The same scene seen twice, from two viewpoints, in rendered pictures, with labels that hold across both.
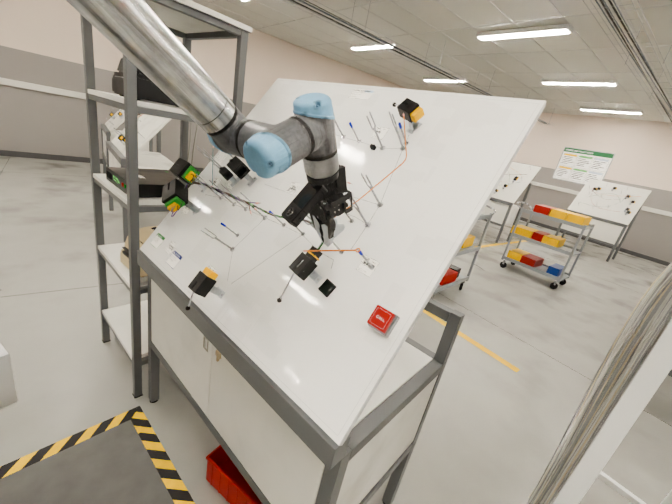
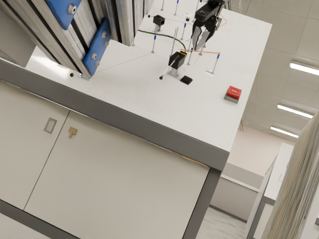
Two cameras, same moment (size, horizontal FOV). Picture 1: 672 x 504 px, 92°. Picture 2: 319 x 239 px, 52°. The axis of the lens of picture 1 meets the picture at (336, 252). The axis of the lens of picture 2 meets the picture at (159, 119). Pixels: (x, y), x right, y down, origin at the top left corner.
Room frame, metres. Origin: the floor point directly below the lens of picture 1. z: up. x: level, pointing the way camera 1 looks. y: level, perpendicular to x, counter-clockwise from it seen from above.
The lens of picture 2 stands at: (-0.30, 0.65, 0.75)
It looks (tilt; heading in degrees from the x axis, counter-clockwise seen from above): 7 degrees up; 331
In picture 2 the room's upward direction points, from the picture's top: 23 degrees clockwise
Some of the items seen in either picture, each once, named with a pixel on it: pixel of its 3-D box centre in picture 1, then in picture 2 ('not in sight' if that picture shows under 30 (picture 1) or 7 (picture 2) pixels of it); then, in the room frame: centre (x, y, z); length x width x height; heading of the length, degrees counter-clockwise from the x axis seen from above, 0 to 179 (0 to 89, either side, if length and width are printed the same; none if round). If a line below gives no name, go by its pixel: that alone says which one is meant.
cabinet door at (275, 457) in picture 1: (255, 428); (115, 189); (0.74, 0.13, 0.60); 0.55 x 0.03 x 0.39; 52
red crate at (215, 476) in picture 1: (262, 472); not in sight; (0.98, 0.12, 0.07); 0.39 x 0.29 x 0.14; 61
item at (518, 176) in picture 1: (492, 197); not in sight; (7.35, -3.15, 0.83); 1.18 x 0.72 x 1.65; 42
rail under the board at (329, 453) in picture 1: (210, 322); (72, 100); (0.90, 0.36, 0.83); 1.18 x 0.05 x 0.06; 52
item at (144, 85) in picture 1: (159, 80); not in sight; (1.53, 0.91, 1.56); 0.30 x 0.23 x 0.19; 143
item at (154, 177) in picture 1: (155, 182); not in sight; (1.55, 0.95, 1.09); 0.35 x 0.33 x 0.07; 52
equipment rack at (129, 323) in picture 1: (162, 211); not in sight; (1.64, 0.96, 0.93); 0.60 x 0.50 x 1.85; 52
